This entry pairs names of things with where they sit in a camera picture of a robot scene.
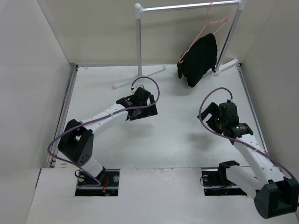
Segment white metal clothes rack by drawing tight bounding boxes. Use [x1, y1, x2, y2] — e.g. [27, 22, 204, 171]
[113, 0, 246, 89]

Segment black trousers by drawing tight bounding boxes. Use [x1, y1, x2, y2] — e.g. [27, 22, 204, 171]
[177, 33, 218, 88]

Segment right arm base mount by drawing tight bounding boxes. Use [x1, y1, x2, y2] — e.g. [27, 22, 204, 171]
[200, 168, 247, 196]

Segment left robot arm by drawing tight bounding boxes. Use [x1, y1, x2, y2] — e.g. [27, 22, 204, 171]
[57, 86, 157, 186]

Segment pink wire hanger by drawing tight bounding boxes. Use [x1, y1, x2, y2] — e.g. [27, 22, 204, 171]
[178, 0, 228, 64]

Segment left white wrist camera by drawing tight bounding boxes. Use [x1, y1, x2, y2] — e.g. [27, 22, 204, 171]
[131, 84, 144, 94]

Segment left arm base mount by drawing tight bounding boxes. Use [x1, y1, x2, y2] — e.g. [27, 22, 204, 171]
[75, 169, 120, 197]

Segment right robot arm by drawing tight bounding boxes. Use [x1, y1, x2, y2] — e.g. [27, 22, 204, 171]
[198, 100, 299, 219]

